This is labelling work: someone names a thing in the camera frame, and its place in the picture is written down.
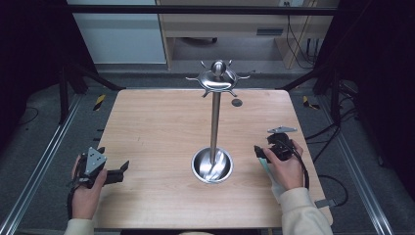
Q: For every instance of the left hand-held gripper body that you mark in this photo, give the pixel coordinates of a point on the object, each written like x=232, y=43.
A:
x=93, y=162

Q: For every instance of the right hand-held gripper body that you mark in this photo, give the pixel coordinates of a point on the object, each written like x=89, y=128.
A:
x=281, y=143

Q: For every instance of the person's right hand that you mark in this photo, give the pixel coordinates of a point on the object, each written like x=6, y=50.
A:
x=287, y=171

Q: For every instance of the person's left hand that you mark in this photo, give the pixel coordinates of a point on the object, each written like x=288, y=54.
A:
x=85, y=199

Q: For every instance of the yellow black striped tape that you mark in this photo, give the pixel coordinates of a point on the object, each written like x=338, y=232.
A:
x=99, y=102
x=308, y=103

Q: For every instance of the stainless steel utensil stand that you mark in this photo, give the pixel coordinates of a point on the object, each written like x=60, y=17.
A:
x=215, y=130

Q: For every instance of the grey round table grommet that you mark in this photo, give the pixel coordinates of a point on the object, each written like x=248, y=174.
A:
x=237, y=102

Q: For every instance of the grey tape strip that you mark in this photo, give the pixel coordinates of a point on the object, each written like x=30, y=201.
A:
x=325, y=203

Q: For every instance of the white cabinet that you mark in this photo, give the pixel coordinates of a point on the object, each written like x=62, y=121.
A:
x=120, y=36

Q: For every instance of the aluminium floor rail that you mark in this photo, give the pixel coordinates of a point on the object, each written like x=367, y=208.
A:
x=355, y=166
x=39, y=166

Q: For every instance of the black metal frame strut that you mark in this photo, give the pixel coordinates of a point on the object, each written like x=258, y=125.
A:
x=81, y=76
x=321, y=81

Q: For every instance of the black horizontal frame bar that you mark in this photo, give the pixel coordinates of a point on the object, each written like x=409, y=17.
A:
x=202, y=9

